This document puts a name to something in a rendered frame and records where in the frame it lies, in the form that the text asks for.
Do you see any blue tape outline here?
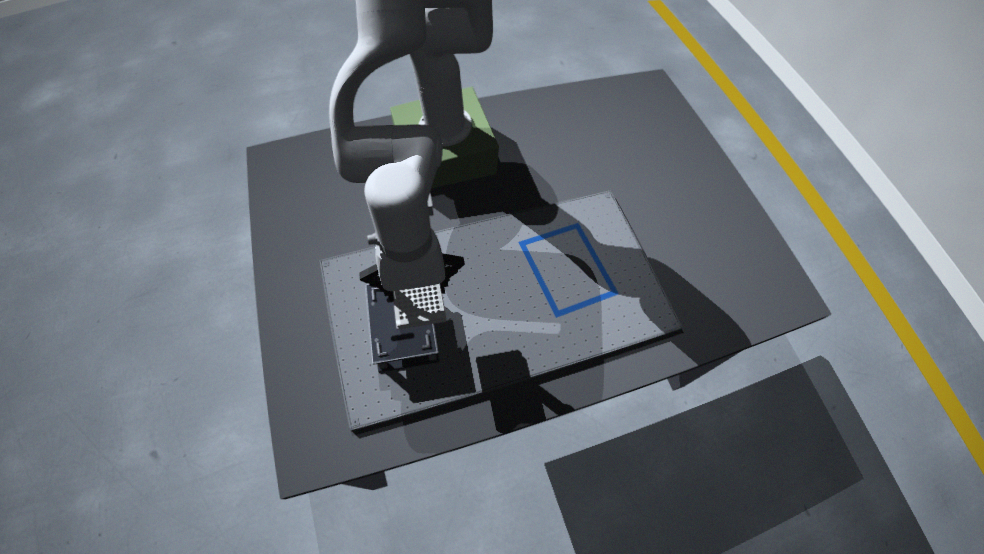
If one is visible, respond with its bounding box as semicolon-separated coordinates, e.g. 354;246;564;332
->
518;223;618;318

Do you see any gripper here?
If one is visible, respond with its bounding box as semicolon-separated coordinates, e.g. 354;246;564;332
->
359;228;465;302

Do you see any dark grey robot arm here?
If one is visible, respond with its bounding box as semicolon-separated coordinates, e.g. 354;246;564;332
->
329;0;493;263

